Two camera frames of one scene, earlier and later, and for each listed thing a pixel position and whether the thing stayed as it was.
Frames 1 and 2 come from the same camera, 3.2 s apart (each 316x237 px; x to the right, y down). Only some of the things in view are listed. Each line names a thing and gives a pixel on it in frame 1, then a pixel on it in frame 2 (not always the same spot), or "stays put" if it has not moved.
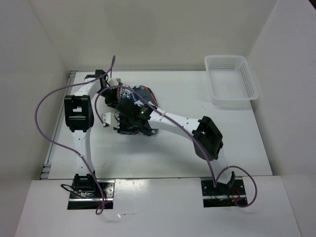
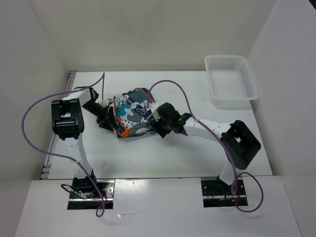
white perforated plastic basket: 230,80 stays put
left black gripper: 114,99 -> 106,118
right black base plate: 225,194 stays put
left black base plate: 80,200 stays put
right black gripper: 121,129 -> 157,125
